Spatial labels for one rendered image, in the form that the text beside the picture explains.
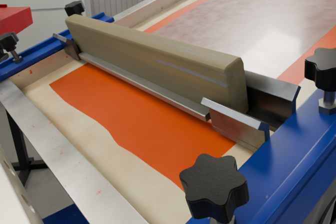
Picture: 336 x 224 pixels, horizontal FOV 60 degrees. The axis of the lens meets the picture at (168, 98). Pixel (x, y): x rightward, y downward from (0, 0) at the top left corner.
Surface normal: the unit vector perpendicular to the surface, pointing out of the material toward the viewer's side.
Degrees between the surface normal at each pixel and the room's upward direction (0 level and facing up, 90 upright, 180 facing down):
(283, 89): 63
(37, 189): 0
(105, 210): 19
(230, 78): 90
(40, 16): 90
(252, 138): 109
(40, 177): 0
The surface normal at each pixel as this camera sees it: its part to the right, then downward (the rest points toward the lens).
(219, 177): -0.25, -0.78
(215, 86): -0.73, 0.54
